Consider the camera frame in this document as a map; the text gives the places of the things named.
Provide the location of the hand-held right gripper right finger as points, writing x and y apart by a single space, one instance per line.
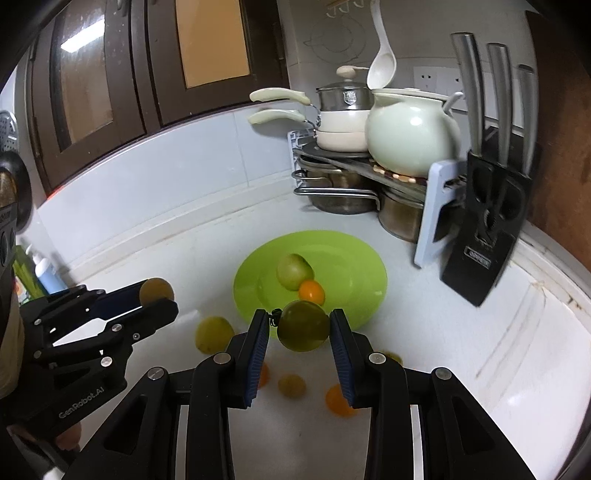
341 360

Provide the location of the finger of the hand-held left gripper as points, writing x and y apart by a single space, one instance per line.
147 318
120 297

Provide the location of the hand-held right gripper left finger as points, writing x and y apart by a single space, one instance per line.
258 360

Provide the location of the brown kiwi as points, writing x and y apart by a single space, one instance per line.
157 290

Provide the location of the small yellow-green lime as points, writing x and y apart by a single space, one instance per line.
292 386

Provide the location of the green apple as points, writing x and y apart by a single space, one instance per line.
293 270
213 334

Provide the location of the green tomato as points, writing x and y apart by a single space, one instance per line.
302 325

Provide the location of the green plastic plate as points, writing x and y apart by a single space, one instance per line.
351 263

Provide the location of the person's left hand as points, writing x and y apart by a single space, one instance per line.
69 436

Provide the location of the white pump bottle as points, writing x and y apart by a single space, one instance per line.
46 277

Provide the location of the green dish soap bottle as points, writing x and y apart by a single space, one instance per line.
24 274

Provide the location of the dark hanging pan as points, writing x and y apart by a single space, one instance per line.
22 184

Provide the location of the gold mesh strainer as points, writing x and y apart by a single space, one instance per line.
7 184

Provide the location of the black knife block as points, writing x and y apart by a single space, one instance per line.
480 272

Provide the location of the grey pot rack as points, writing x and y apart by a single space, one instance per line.
436 221

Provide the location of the wooden bead trivet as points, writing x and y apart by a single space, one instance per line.
401 177

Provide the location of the brown glass cabinet door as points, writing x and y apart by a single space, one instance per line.
157 69
41 115

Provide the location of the perforated steel steamer plate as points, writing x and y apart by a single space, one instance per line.
7 131

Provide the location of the black kitchen scissors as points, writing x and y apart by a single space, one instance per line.
496 207

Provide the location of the pale green ceramic pot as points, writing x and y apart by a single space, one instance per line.
408 134

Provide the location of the steel pot with lid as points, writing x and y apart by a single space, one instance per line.
344 97

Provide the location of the white ladle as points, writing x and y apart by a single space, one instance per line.
381 69

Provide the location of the brown wooden cutting board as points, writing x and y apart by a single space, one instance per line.
561 152

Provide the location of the white wall socket panel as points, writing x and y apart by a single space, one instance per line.
429 78

